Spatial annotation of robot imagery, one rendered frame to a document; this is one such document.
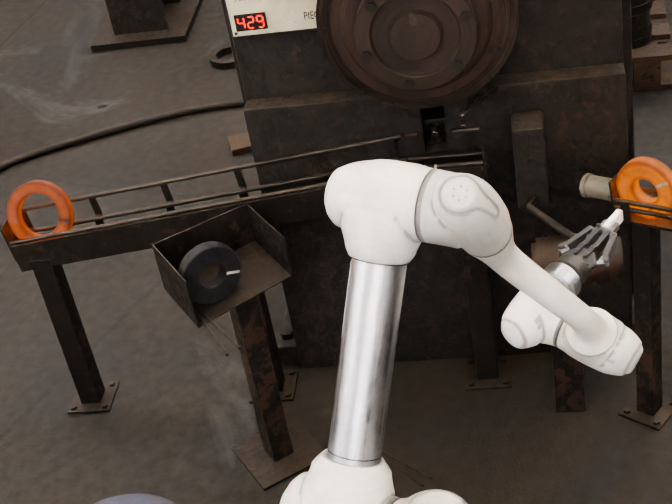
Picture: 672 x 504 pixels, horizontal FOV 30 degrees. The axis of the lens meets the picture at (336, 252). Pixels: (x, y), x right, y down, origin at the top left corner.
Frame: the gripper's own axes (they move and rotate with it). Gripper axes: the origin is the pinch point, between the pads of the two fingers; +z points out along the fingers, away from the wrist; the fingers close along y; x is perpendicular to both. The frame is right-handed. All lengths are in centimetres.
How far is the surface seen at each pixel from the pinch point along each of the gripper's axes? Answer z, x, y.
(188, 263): -61, 7, -76
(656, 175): 15.0, 4.0, 3.1
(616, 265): 10.4, -23.1, -6.7
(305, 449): -49, -66, -71
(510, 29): 16, 35, -33
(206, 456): -65, -66, -94
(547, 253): 3.2, -19.0, -21.5
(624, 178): 14.9, 0.7, -5.3
